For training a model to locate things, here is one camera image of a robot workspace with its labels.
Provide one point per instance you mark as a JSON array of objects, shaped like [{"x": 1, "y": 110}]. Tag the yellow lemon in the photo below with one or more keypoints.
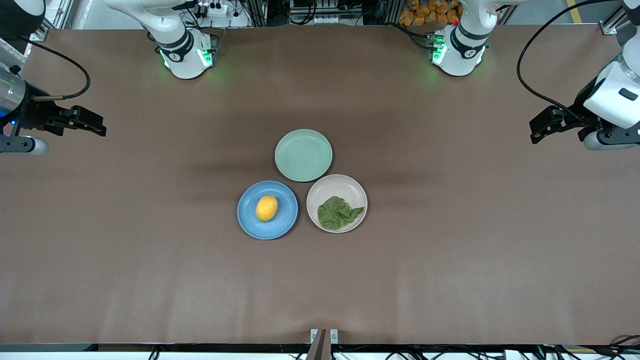
[{"x": 266, "y": 208}]

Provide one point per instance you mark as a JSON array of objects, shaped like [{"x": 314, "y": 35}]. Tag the orange snack bags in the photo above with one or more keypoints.
[{"x": 425, "y": 12}]

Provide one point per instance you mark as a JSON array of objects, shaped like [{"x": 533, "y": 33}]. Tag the black table edge strip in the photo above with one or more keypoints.
[{"x": 150, "y": 347}]

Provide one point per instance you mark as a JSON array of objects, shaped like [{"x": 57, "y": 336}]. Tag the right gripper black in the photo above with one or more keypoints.
[{"x": 34, "y": 113}]

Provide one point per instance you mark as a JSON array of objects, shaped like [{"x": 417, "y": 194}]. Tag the blue round plate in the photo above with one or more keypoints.
[{"x": 250, "y": 220}]

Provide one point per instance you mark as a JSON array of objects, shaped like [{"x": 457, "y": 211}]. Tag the white power strip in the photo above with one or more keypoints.
[{"x": 214, "y": 8}]

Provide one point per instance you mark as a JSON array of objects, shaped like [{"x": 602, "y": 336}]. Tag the beige round plate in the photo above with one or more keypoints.
[{"x": 330, "y": 187}]

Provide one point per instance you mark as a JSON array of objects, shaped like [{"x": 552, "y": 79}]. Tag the aluminium frame profile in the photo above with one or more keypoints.
[{"x": 616, "y": 20}]

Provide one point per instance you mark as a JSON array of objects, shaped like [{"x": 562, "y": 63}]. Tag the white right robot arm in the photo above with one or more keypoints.
[{"x": 182, "y": 55}]

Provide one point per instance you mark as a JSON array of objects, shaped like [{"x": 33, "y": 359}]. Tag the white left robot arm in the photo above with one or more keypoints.
[{"x": 460, "y": 55}]

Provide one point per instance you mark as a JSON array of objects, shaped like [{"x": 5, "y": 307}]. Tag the green lettuce leaf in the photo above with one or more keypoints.
[{"x": 337, "y": 214}]

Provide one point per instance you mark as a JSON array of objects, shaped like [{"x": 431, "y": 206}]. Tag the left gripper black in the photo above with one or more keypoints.
[{"x": 570, "y": 121}]

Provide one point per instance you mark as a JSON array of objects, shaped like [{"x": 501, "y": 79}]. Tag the green round plate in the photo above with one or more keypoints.
[{"x": 303, "y": 155}]

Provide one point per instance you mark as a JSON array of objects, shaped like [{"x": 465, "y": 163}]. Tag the grey metal mounting bracket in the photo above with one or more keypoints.
[{"x": 324, "y": 335}]

